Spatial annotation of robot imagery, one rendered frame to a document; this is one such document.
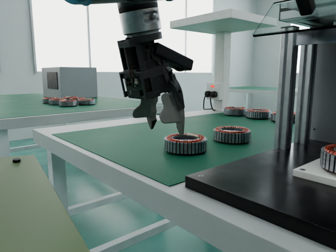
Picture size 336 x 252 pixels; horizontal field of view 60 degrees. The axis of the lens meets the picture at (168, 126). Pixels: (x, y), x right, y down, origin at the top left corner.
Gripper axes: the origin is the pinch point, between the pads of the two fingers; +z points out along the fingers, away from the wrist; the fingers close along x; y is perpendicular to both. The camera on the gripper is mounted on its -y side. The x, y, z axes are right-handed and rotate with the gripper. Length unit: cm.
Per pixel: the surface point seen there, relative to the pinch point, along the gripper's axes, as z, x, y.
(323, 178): 6.6, 30.4, -5.1
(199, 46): 39, -392, -468
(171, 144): 7.1, -4.7, -4.3
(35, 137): 10, -63, 10
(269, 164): 8.3, 19.2, -8.1
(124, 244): 70, -56, -10
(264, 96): 201, -342, -645
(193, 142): 7.0, -0.3, -7.5
